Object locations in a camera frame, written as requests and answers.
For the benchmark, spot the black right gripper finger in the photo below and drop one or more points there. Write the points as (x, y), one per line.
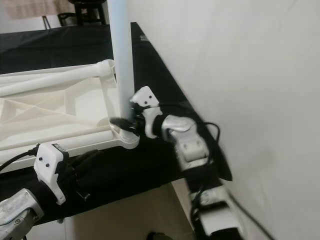
(121, 124)

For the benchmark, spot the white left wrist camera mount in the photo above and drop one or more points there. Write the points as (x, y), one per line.
(47, 165)

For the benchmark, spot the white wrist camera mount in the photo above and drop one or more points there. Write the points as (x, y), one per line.
(47, 165)
(142, 97)

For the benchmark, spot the white plastic children table top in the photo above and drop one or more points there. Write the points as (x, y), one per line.
(80, 102)

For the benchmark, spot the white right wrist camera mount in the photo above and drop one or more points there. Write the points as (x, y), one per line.
(142, 97)

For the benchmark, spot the beige cloth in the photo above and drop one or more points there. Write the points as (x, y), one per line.
(40, 7)

